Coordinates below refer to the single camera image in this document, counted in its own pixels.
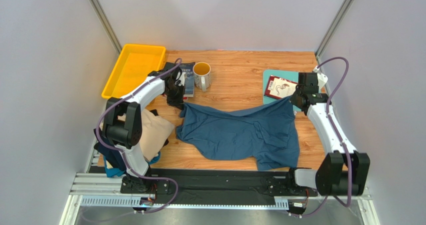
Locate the blue t-shirt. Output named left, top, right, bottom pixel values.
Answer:
left=176, top=97, right=300, bottom=171

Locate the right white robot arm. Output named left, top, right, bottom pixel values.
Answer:
left=290, top=72, right=371, bottom=197

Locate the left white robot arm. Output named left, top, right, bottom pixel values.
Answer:
left=95, top=58, right=185, bottom=180

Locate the teal cutting board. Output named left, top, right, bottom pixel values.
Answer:
left=262, top=69, right=299, bottom=107

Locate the blue paperback book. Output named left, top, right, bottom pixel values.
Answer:
left=179, top=62, right=196, bottom=98

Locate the red paperback book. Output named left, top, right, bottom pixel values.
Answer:
left=264, top=75, right=297, bottom=100

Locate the white mug yellow inside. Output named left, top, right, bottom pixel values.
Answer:
left=193, top=62, right=212, bottom=92

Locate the beige t-shirt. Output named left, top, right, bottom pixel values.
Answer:
left=131, top=109, right=175, bottom=164

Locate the yellow plastic bin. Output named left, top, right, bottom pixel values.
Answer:
left=101, top=43, right=166, bottom=100

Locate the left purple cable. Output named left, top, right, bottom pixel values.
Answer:
left=94, top=57, right=183, bottom=215

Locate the black mounting base plate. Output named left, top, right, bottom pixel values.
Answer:
left=120, top=168, right=318, bottom=206

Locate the aluminium frame rail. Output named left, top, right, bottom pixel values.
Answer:
left=60, top=168, right=380, bottom=225

